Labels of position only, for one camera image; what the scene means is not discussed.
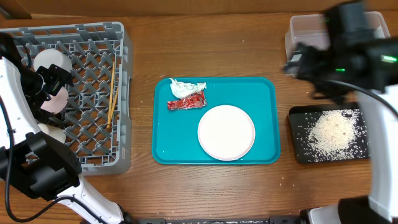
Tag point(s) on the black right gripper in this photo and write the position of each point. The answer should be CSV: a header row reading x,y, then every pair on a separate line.
x,y
306,62

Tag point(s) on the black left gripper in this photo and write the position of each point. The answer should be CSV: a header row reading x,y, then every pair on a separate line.
x,y
60,78

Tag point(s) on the grey bowl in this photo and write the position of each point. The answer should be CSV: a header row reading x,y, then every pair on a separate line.
x,y
51,56

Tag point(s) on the pink bowl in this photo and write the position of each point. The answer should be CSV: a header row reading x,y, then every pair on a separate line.
x,y
57,102

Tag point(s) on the cream white cup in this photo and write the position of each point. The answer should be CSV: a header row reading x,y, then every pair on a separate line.
x,y
53,132

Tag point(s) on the wooden chopstick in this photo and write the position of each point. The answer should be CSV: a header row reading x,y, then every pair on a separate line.
x,y
112,108
111,95

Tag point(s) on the red snack wrapper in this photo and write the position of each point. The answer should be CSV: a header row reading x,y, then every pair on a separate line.
x,y
195,100

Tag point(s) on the large white plate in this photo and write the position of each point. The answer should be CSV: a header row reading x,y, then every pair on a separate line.
x,y
226,133

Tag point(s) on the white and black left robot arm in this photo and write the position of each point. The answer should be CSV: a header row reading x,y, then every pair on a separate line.
x,y
32,161

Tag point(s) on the clear plastic bin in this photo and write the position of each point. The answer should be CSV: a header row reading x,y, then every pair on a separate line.
x,y
308,31

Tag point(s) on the grey plastic dish rack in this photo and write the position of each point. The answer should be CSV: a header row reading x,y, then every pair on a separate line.
x,y
92,48

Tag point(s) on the pile of rice grains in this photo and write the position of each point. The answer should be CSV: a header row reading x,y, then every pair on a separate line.
x,y
334,133

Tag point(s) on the black rectangular tray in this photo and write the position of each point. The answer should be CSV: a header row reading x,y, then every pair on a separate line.
x,y
301,137

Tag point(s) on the crumpled white napkin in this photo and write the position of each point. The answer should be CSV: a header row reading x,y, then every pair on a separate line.
x,y
182,90

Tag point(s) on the teal serving tray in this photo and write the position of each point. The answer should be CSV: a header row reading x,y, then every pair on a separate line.
x,y
174,134

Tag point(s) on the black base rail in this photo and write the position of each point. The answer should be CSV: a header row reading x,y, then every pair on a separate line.
x,y
289,219

